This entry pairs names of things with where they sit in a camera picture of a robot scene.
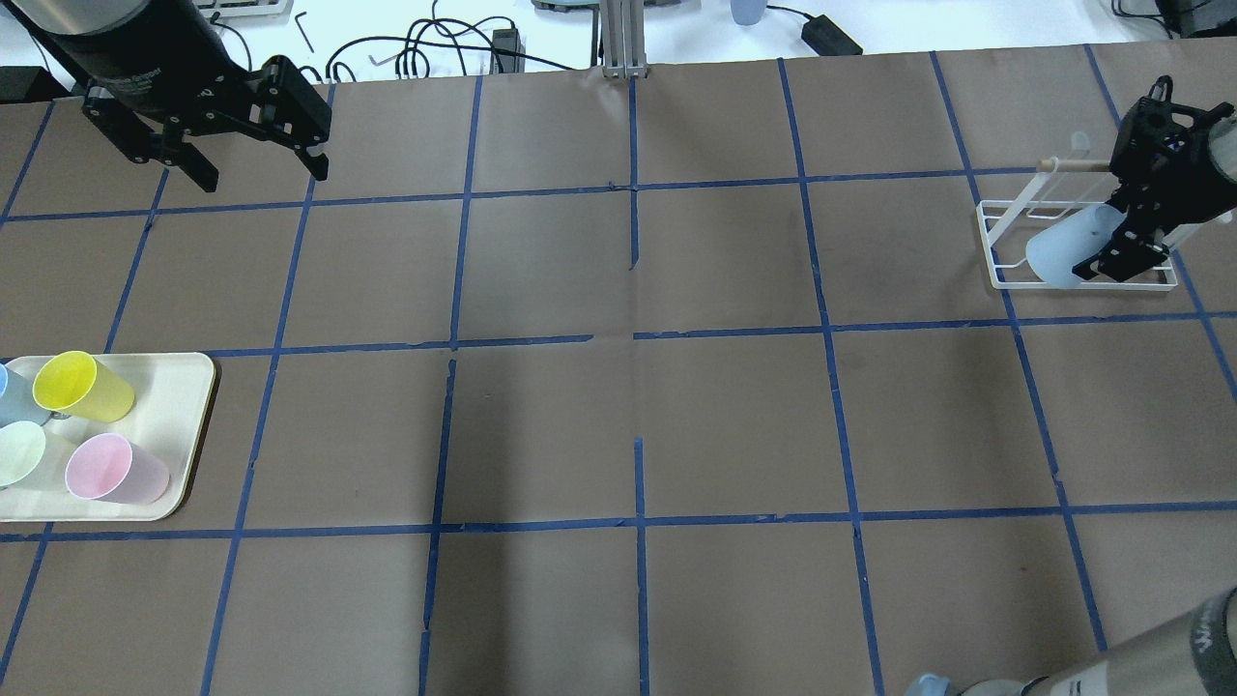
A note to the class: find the aluminium frame post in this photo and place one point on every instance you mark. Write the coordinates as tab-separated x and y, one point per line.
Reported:
622	39

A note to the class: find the pink plastic cup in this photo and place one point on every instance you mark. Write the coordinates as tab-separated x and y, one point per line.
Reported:
110	468

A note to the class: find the black power adapter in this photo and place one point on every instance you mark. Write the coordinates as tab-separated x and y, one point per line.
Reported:
827	39

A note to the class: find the light blue cup on tray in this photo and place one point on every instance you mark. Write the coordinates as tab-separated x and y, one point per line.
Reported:
17	400

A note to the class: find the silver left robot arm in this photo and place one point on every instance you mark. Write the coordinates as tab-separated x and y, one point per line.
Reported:
70	29

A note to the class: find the blue cup on desk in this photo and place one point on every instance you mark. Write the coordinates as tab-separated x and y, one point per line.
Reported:
747	12

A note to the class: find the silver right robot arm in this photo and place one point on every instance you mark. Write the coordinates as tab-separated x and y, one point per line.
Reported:
1191	655

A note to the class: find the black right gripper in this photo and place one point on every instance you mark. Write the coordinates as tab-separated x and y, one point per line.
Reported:
1181	201

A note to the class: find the pale green plastic cup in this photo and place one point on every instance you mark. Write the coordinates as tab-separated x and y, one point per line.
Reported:
33	459

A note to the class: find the light blue transferred cup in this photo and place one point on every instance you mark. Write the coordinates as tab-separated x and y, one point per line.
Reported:
1053	254

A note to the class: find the cream plastic serving tray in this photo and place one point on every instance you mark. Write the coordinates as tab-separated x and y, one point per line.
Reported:
173	394

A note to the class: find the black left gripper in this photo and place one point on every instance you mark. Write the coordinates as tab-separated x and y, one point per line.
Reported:
138	60

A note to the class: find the yellow plastic cup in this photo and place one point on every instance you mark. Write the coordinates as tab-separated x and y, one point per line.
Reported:
76	383

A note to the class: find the white wire cup rack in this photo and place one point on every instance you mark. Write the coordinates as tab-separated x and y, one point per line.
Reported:
1010	232

